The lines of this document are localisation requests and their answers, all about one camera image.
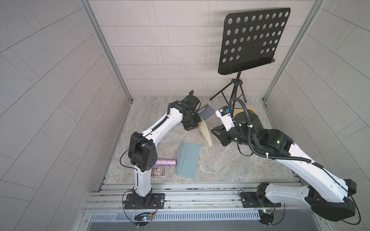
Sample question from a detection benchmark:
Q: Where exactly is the green circuit board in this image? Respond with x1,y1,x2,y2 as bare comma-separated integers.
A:
134,212,154,226
258,209,275,226

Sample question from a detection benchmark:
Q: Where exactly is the black perforated music stand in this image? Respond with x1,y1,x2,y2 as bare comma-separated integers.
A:
210,7,291,101

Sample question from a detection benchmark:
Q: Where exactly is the aluminium rail frame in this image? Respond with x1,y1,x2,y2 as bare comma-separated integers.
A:
83,182,319,214

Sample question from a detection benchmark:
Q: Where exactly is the right green circuit board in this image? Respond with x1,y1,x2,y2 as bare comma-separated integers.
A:
258,209,275,226

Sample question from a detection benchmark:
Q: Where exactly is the dark grey envelope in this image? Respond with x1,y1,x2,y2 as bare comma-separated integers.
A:
198,104,215,121

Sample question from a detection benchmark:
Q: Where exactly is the cream yellow envelope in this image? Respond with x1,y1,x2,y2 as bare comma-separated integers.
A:
198,118,213,147

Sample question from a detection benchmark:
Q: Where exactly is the left green circuit board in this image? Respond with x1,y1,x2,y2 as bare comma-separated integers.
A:
134,212,154,226

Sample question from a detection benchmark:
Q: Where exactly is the tan kraft envelope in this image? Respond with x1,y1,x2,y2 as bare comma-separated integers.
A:
233,106,257,116

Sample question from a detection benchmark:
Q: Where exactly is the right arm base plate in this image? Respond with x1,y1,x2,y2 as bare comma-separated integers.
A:
238,190,281,208

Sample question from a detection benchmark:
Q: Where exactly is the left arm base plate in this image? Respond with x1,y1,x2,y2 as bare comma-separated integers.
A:
123,193,165,209

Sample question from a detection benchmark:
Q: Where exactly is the teal blue envelope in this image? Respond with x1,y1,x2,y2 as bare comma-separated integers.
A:
176,141,200,179

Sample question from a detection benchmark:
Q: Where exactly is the glittery purple microphone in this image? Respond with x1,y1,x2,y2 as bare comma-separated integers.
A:
154,158,177,167

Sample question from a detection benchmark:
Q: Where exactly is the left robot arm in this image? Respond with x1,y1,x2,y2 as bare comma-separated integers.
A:
123,90,201,209

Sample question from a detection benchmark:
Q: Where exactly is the small colourful picture card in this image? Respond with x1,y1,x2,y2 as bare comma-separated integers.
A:
151,166,167,178

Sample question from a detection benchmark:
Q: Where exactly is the white ventilation grille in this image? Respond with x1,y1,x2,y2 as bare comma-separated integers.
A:
90,210,261,222

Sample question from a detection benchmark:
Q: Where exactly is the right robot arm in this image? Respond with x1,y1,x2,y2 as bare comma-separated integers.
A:
211,97,360,222

